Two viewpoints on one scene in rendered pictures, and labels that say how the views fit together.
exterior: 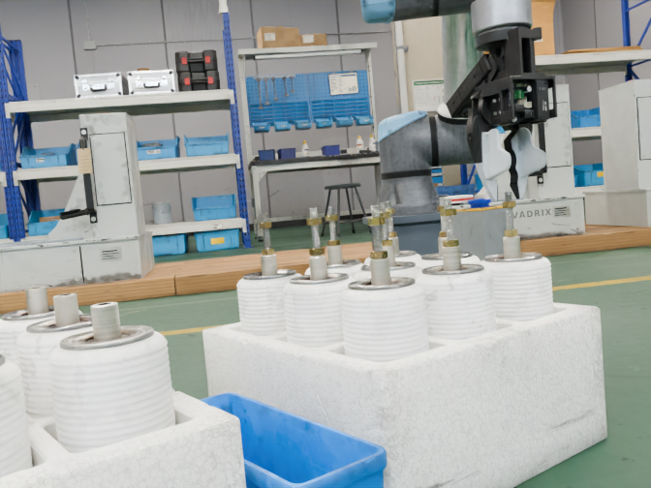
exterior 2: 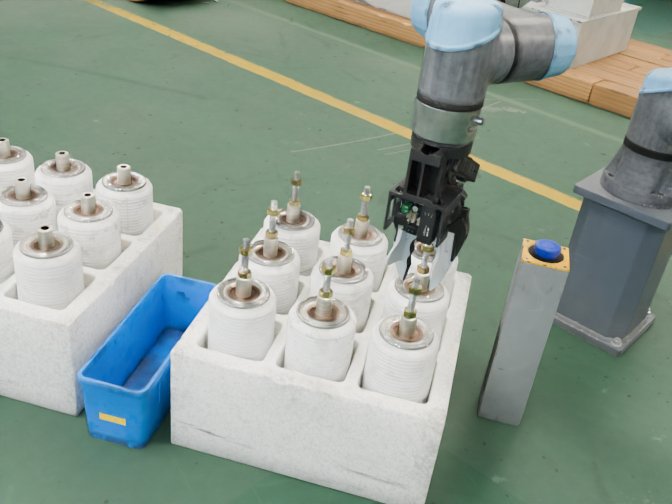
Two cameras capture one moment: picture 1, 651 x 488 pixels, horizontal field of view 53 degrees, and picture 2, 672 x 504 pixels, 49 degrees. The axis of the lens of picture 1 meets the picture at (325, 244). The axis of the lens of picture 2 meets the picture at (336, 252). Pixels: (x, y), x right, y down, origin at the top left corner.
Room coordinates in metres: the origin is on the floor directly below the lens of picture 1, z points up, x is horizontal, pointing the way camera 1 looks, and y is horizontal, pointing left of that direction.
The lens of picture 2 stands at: (0.23, -0.77, 0.86)
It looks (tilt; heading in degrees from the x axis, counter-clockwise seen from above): 31 degrees down; 47
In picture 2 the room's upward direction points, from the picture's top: 7 degrees clockwise
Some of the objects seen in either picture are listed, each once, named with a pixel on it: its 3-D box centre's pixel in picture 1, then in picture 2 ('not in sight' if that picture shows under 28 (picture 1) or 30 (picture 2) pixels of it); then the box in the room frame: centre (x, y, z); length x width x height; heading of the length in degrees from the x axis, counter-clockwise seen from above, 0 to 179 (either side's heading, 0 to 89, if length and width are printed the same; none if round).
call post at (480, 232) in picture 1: (485, 298); (520, 336); (1.13, -0.27, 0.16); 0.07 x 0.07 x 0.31; 37
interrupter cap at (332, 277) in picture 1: (319, 279); (270, 253); (0.82, 0.01, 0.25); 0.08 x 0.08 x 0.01
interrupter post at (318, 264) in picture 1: (318, 269); (270, 246); (0.82, 0.01, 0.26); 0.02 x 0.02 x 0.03
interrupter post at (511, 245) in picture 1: (511, 249); (407, 325); (0.87, -0.25, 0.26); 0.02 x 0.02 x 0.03
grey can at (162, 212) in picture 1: (162, 213); not in sight; (5.55, 1.35, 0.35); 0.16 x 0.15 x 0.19; 99
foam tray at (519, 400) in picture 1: (397, 381); (332, 352); (0.89, -0.08, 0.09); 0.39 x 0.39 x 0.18; 37
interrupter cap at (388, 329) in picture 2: (512, 258); (406, 332); (0.87, -0.25, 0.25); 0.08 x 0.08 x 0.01
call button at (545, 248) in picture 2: (480, 204); (546, 250); (1.13, -0.27, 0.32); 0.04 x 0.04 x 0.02
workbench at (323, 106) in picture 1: (317, 140); not in sight; (6.62, -0.01, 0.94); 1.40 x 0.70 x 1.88; 99
